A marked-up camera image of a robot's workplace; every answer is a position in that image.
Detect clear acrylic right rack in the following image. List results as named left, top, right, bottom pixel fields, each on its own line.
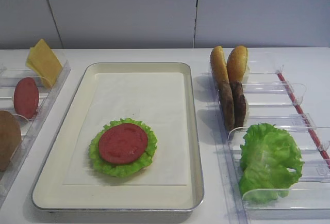
left=209, top=53, right=329, bottom=223

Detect clear acrylic rack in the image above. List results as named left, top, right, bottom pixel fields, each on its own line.
left=1, top=50, right=71, bottom=204
left=209, top=53, right=329, bottom=223

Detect red tomato slice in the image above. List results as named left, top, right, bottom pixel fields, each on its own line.
left=13, top=77, right=39, bottom=119
left=98, top=123, right=148, bottom=165

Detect red rod of right rack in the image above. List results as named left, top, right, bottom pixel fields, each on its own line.
left=286, top=86, right=329, bottom=167

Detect right brown meat patty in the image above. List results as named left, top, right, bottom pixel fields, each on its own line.
left=230, top=81, right=246, bottom=127

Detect green lettuce leaf on tray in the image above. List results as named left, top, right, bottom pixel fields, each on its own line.
left=88, top=118, right=157, bottom=178

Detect green lettuce leaves in rack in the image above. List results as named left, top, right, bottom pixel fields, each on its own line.
left=239, top=123, right=304, bottom=204

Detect cream metal baking tray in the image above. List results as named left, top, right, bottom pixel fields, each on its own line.
left=32, top=62, right=204, bottom=212

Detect white parchment paper sheet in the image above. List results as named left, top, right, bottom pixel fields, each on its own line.
left=64, top=73, right=189, bottom=185

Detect yellow cheese slices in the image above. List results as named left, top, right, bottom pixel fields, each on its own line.
left=25, top=39, right=62, bottom=88

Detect clear acrylic left rack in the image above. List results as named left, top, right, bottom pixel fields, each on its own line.
left=1, top=50, right=71, bottom=204

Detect brown bun in left rack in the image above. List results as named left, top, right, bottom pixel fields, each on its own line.
left=1, top=110, right=21, bottom=172

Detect left bun half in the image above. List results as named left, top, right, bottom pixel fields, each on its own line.
left=210, top=46, right=229, bottom=84

